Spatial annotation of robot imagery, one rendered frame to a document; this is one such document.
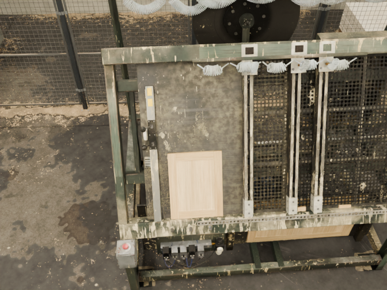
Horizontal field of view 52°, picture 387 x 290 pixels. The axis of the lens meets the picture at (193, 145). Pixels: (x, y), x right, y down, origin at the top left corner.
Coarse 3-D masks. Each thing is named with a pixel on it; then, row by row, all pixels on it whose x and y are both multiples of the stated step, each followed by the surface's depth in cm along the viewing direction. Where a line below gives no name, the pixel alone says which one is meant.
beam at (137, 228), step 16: (336, 208) 287; (352, 208) 286; (368, 208) 285; (384, 208) 285; (128, 224) 275; (144, 224) 276; (160, 224) 277; (176, 224) 277; (192, 224) 278; (224, 224) 280; (240, 224) 281; (256, 224) 282; (272, 224) 282; (288, 224) 283; (304, 224) 284; (320, 224) 285; (336, 224) 286
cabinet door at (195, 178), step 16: (176, 160) 269; (192, 160) 270; (208, 160) 271; (176, 176) 272; (192, 176) 273; (208, 176) 274; (176, 192) 275; (192, 192) 276; (208, 192) 277; (176, 208) 278; (192, 208) 279; (208, 208) 280
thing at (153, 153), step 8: (152, 88) 254; (152, 96) 255; (152, 112) 257; (152, 152) 264; (152, 160) 266; (152, 168) 267; (152, 176) 268; (152, 184) 270; (160, 200) 275; (160, 208) 275; (160, 216) 276
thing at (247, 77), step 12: (252, 60) 234; (252, 72) 240; (252, 84) 254; (252, 96) 256; (252, 108) 258; (252, 120) 260; (252, 132) 262; (252, 144) 264; (252, 156) 266; (252, 168) 268; (252, 180) 271; (252, 192) 273; (252, 204) 275; (252, 216) 277
